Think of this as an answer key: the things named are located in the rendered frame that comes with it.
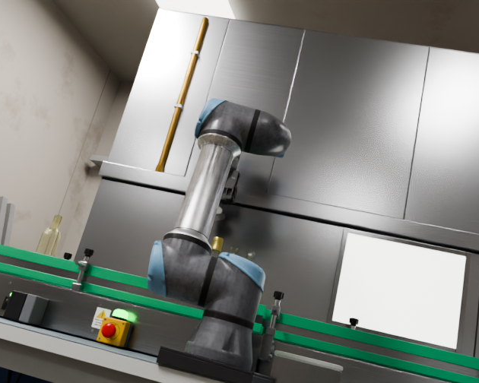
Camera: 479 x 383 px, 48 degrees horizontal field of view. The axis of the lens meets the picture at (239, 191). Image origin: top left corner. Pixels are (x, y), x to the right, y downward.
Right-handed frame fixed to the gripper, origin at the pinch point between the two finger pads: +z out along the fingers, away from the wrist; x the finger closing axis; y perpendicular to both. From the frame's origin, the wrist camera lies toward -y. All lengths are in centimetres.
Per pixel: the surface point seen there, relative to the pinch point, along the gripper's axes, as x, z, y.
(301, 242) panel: 12.1, -2.6, 32.4
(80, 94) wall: 282, -172, -226
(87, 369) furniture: -52, 51, -5
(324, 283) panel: 12.2, 9.6, 42.7
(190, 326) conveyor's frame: -15.8, 35.1, 7.4
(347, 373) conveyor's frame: -6, 37, 54
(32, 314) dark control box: -24, 42, -37
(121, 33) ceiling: 240, -221, -183
